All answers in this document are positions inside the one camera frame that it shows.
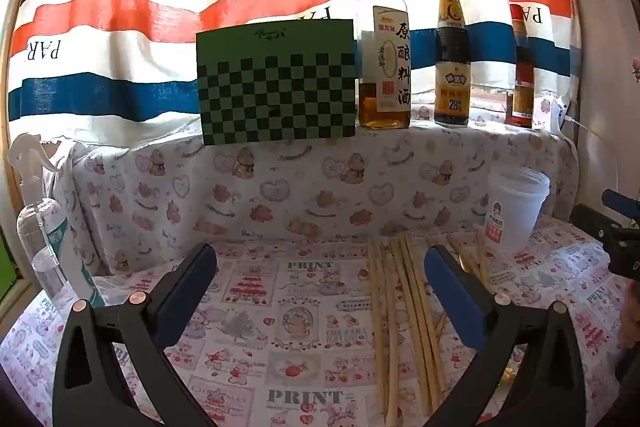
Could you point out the clear spray bottle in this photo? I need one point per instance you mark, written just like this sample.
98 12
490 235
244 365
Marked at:
42 247

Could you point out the white bottle with green label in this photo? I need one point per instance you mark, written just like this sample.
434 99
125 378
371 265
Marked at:
67 232

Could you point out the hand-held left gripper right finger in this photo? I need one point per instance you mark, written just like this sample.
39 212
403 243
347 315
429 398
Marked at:
452 297

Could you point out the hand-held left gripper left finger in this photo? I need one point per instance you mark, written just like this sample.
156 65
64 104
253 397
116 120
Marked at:
192 287

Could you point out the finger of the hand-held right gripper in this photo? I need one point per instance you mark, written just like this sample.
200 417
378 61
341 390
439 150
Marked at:
622 206
595 224

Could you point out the red label sauce bottle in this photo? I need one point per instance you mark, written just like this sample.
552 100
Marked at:
521 77

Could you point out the striped curtain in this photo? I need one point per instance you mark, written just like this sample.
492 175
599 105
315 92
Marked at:
150 22

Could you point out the bunch of wooden chopsticks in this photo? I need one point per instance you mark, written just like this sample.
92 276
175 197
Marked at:
377 307

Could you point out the beige printed carton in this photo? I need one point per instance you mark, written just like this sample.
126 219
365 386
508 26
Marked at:
384 72

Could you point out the green checkered board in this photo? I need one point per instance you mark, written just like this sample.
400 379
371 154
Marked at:
275 82

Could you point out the red print tablecloth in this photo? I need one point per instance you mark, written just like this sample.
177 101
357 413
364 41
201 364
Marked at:
300 322

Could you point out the dark soy sauce bottle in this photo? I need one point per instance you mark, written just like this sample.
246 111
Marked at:
452 82

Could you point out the white plastic cup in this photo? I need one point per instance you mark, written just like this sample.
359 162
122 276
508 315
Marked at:
515 212

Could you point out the bear print cloth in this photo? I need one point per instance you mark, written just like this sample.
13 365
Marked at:
300 187

